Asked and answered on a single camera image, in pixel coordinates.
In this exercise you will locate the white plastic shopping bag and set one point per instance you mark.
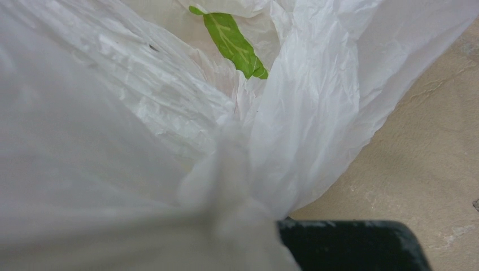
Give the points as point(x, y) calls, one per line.
point(172, 135)

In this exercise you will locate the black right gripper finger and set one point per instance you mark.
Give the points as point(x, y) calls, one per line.
point(352, 245)

